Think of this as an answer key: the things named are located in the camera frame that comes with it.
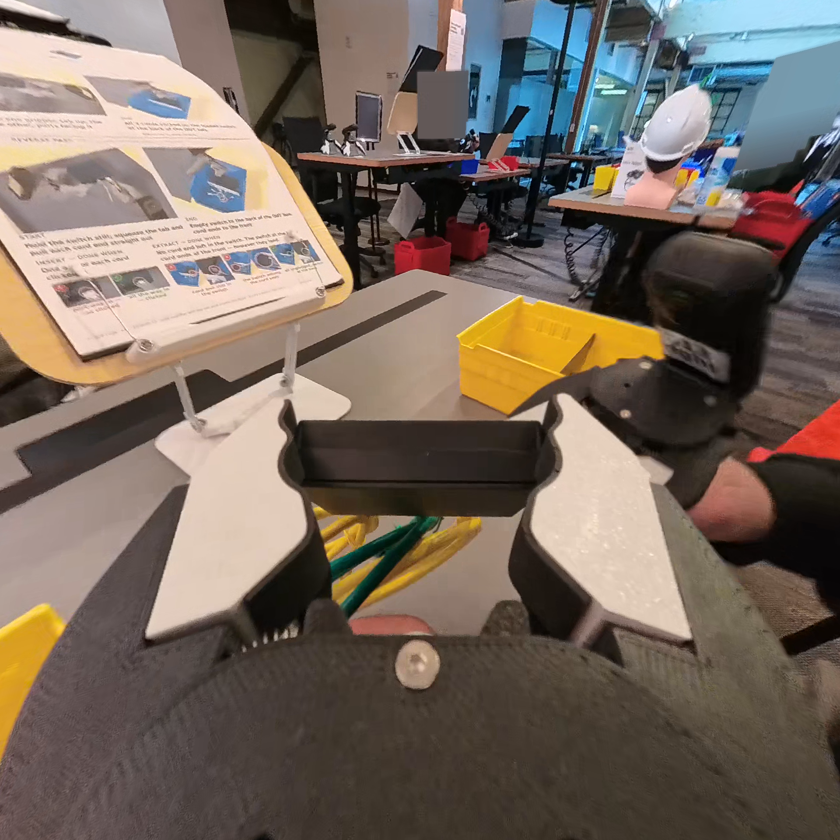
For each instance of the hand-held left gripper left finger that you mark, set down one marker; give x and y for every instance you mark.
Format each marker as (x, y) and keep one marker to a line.
(223, 525)

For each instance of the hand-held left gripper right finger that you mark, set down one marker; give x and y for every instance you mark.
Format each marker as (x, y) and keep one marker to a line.
(610, 525)

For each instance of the black network switch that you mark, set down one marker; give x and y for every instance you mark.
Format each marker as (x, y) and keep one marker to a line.
(420, 466)

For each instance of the person's right forearm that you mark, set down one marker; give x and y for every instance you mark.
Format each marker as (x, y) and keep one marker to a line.
(807, 518)

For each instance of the person's right hand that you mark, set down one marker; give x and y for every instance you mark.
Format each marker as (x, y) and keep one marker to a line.
(728, 499)

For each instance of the orange red cloth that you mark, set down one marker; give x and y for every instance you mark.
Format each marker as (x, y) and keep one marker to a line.
(807, 433)

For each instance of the yellow plastic bin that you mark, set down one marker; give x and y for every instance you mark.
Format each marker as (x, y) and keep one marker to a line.
(512, 354)
(26, 656)

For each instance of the black floor pole stand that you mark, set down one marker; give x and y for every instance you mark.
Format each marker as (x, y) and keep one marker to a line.
(528, 241)

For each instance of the black office chair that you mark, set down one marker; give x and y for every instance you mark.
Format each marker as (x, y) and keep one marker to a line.
(305, 138)
(814, 262)

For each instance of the mannequin head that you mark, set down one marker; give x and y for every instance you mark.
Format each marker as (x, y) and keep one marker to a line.
(646, 187)

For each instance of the small yellow bin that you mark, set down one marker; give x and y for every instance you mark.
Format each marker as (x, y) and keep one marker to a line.
(605, 178)

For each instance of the white wipes canister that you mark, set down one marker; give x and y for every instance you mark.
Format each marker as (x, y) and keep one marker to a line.
(718, 174)

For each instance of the instruction sheet on stand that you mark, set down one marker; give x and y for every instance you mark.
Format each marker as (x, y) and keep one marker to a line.
(39, 354)

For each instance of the white hard hat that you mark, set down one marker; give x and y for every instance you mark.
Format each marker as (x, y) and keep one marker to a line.
(676, 121)

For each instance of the wooden document stand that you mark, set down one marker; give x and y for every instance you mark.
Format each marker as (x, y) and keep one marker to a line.
(499, 148)
(401, 121)

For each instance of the small blue bin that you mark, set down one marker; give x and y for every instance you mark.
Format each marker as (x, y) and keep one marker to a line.
(469, 166)

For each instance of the wooden top desk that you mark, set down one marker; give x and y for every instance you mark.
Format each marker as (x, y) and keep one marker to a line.
(367, 159)

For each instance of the computer monitor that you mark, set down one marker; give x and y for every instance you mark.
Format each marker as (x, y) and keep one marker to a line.
(369, 118)

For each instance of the white paper notice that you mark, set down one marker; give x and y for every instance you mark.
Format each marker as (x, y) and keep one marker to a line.
(457, 39)

